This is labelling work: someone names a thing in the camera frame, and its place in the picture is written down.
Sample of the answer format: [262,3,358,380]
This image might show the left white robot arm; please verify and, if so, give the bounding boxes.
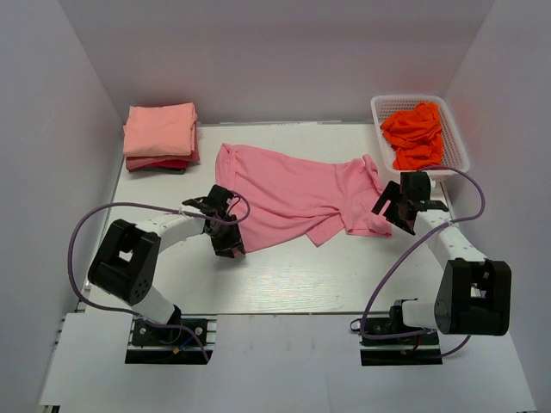
[88,185,251,343]

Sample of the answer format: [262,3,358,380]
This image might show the orange crumpled t-shirt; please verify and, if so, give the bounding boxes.
[380,102,443,170]

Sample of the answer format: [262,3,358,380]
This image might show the folded salmon t-shirt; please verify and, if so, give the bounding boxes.
[123,102,197,157]

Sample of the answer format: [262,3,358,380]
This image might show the folded red t-shirt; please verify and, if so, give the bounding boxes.
[126,159,188,172]

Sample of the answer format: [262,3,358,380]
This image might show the folded pink t-shirt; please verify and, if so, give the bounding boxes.
[125,124,200,171]

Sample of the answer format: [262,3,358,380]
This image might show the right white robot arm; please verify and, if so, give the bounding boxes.
[360,170,512,343]

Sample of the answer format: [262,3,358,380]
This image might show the folded dark t-shirt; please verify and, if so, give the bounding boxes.
[140,167,186,175]

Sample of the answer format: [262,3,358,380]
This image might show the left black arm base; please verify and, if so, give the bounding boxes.
[125,316,217,366]

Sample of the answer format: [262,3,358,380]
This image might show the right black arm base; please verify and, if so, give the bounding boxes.
[350,317,443,367]

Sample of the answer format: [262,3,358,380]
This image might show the pink t-shirt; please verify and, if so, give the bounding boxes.
[125,124,200,171]
[214,144,392,253]

